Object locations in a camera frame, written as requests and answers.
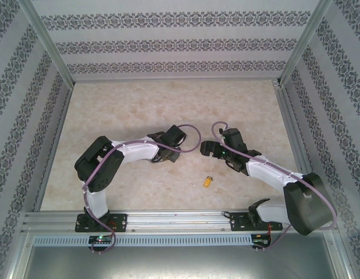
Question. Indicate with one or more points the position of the yellow capped key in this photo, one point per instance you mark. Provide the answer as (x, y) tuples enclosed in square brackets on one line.
[(208, 182)]

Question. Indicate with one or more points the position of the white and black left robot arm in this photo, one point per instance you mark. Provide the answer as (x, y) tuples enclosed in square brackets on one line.
[(139, 151)]

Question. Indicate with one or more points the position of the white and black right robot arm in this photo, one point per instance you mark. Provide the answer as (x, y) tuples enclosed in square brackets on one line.
[(267, 174)]

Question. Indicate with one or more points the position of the small green-lit circuit board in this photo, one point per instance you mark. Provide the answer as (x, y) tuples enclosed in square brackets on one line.
[(101, 239), (262, 239)]

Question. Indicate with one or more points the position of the grey sheet metal tray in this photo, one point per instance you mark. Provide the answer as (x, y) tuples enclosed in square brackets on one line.
[(179, 261)]

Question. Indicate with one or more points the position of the aluminium side rail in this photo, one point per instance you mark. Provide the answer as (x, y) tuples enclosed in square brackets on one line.
[(53, 148), (296, 130)]

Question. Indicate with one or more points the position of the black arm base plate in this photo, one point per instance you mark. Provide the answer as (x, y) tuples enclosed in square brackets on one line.
[(121, 222), (238, 222)]

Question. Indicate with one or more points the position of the long aluminium mounting rail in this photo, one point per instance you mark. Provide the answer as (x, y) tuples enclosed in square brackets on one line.
[(179, 219)]

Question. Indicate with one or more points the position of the aluminium frame post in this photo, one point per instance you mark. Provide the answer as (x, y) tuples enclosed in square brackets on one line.
[(302, 46), (50, 46)]

